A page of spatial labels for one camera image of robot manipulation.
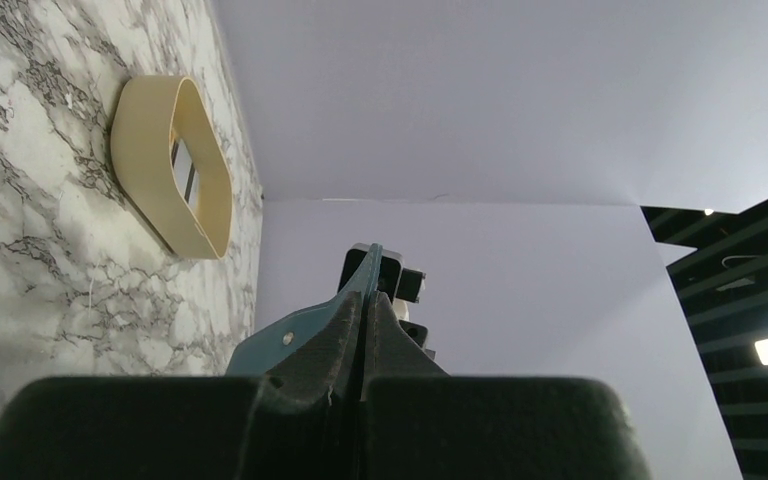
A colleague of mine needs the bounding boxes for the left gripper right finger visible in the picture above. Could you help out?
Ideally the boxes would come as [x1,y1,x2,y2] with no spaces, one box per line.
[363,295,651,479]

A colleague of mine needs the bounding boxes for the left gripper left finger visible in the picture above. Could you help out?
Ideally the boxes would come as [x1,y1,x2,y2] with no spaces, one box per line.
[0,292,364,479]

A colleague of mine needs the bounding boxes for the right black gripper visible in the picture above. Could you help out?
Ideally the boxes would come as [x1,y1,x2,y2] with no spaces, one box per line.
[338,243,436,360]

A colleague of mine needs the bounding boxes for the blue leather card holder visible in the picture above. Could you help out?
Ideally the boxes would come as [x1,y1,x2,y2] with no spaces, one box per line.
[225,243,383,377]

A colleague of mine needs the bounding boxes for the white striped card in tray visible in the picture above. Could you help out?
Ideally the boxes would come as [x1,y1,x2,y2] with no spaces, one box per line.
[171,138,199,210]

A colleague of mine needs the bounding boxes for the beige oval tray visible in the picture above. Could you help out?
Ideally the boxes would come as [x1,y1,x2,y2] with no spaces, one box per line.
[110,75,233,259]

